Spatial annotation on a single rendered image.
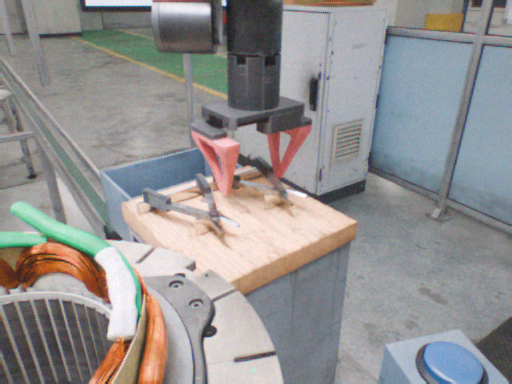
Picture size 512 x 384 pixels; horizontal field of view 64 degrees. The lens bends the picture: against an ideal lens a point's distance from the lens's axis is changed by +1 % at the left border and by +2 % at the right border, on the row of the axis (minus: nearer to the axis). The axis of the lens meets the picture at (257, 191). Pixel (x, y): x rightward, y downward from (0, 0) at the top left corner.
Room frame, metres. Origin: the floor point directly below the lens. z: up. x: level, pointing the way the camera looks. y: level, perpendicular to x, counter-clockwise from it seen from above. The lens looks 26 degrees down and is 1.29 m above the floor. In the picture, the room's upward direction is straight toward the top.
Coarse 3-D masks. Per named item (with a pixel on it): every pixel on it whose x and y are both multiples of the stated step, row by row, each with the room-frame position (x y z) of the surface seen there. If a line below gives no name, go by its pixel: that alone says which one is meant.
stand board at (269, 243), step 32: (160, 192) 0.46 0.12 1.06; (256, 192) 0.45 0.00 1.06; (160, 224) 0.38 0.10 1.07; (192, 224) 0.38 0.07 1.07; (224, 224) 0.38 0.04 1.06; (256, 224) 0.38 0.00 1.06; (288, 224) 0.38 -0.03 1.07; (320, 224) 0.38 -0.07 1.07; (352, 224) 0.38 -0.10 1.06; (192, 256) 0.32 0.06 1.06; (224, 256) 0.32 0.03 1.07; (256, 256) 0.32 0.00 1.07; (288, 256) 0.32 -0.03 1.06; (320, 256) 0.35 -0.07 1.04; (256, 288) 0.30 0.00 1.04
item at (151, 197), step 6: (144, 192) 0.40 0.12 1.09; (150, 192) 0.39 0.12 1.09; (156, 192) 0.39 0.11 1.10; (144, 198) 0.40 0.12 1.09; (150, 198) 0.39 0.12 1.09; (156, 198) 0.39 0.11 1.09; (162, 198) 0.38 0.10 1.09; (168, 198) 0.38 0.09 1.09; (150, 204) 0.39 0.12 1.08; (156, 204) 0.39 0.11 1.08; (162, 204) 0.38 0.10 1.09; (162, 210) 0.38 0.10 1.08; (168, 210) 0.38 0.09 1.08
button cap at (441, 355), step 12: (432, 348) 0.23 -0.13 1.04; (444, 348) 0.23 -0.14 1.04; (456, 348) 0.23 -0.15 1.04; (432, 360) 0.22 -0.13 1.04; (444, 360) 0.22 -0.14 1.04; (456, 360) 0.22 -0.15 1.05; (468, 360) 0.22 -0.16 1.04; (432, 372) 0.21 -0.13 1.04; (444, 372) 0.21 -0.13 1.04; (456, 372) 0.21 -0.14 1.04; (468, 372) 0.21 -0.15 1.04; (480, 372) 0.21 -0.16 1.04
